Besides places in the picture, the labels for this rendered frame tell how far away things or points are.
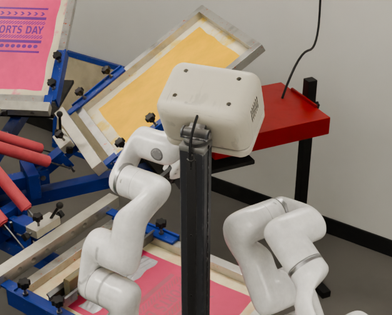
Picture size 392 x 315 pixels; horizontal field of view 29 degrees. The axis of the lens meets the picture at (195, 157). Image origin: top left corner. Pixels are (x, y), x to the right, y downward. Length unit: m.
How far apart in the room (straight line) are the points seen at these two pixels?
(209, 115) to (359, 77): 2.65
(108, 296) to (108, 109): 1.65
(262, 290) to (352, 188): 2.72
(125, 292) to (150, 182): 0.29
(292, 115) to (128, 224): 1.84
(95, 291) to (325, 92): 2.61
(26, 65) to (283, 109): 1.30
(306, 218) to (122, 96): 1.92
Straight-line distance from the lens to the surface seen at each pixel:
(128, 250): 1.89
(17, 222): 2.97
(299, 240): 1.65
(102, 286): 1.96
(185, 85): 1.64
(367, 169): 4.38
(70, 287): 2.62
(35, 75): 3.82
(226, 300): 2.66
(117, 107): 3.43
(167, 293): 2.69
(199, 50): 3.41
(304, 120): 3.54
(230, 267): 2.75
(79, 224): 2.92
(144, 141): 1.93
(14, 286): 2.70
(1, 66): 3.90
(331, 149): 4.43
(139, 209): 1.85
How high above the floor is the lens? 2.67
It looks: 29 degrees down
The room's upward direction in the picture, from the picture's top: straight up
